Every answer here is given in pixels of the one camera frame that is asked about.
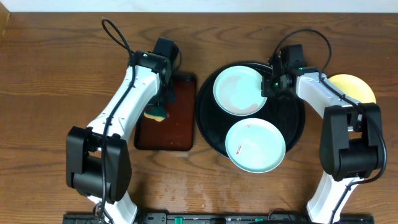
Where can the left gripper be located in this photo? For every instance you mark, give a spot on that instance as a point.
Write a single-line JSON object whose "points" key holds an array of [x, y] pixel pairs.
{"points": [[166, 97]]}

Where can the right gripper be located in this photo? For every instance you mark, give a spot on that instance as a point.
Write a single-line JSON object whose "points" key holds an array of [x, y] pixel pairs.
{"points": [[267, 90]]}

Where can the light green plate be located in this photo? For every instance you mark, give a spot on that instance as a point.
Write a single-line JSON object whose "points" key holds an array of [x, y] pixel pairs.
{"points": [[237, 90], [255, 145]]}

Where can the green scouring sponge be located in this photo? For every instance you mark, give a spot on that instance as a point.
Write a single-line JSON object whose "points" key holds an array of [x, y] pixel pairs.
{"points": [[157, 113]]}

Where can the yellow plate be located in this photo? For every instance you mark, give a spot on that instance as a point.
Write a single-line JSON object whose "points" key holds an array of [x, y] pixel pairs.
{"points": [[354, 87]]}

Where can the light green plate front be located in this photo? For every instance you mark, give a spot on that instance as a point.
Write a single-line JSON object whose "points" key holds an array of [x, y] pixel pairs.
{"points": [[255, 145]]}

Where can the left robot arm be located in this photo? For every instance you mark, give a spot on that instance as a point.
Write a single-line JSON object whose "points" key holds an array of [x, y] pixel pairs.
{"points": [[97, 159]]}

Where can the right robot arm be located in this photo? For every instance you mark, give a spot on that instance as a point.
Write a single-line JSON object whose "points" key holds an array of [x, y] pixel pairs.
{"points": [[352, 148]]}

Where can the round black tray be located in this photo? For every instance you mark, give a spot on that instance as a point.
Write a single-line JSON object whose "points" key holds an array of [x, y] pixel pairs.
{"points": [[285, 111]]}

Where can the rectangular black brown tray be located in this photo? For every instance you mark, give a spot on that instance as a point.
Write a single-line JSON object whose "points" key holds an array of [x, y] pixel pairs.
{"points": [[175, 132]]}

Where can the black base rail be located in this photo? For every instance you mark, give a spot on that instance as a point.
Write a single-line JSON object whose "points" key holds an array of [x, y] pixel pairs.
{"points": [[162, 218]]}

